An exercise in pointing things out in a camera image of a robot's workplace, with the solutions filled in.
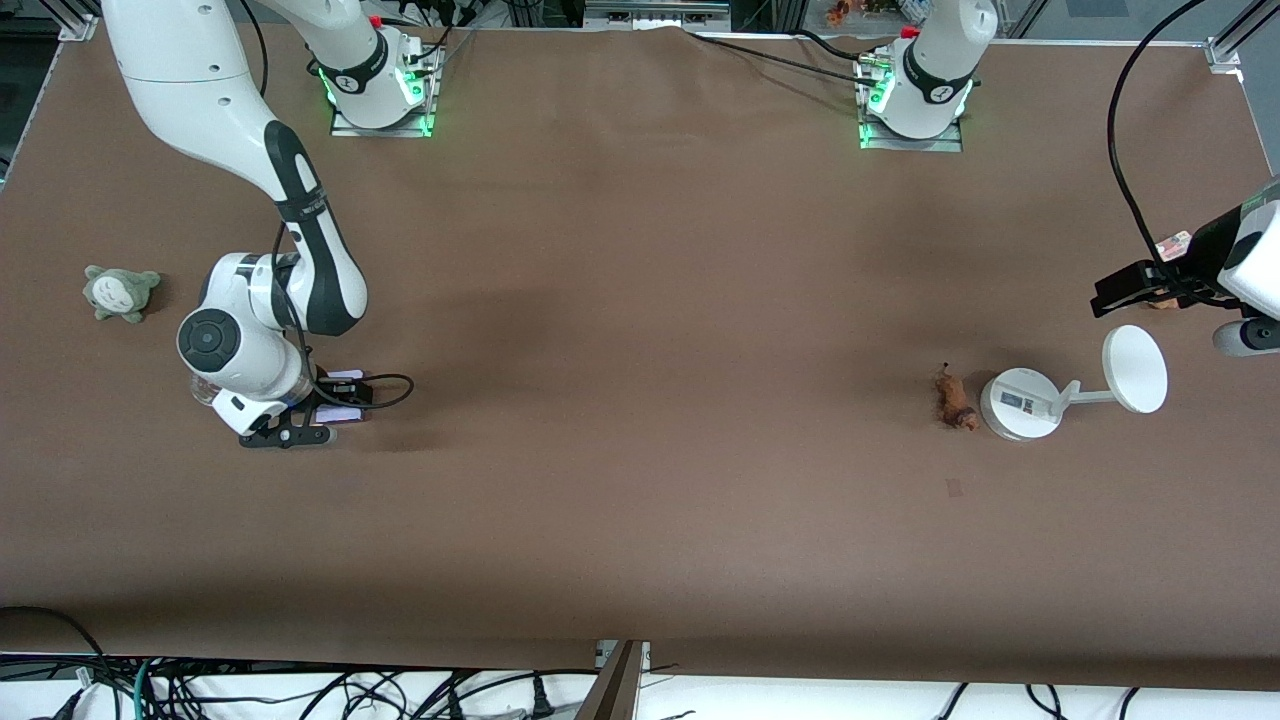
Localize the white round desk lamp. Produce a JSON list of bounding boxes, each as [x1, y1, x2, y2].
[[978, 324, 1169, 443]]

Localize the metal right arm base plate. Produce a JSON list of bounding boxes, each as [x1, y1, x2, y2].
[[330, 45, 439, 139]]

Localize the black cable on table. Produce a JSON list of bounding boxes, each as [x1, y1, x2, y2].
[[685, 28, 886, 91]]

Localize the grey green plush toy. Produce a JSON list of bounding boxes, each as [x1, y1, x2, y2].
[[82, 264, 162, 324]]

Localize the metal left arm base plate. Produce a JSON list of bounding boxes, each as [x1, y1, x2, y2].
[[857, 55, 964, 153]]

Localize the black looped floor cable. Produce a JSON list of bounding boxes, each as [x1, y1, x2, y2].
[[0, 606, 109, 701]]

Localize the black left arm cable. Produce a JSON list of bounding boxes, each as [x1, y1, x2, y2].
[[1106, 0, 1241, 306]]

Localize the brown lion statue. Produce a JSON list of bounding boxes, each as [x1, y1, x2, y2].
[[934, 362, 979, 433]]

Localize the silver metal box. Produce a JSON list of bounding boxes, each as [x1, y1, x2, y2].
[[583, 0, 733, 31]]

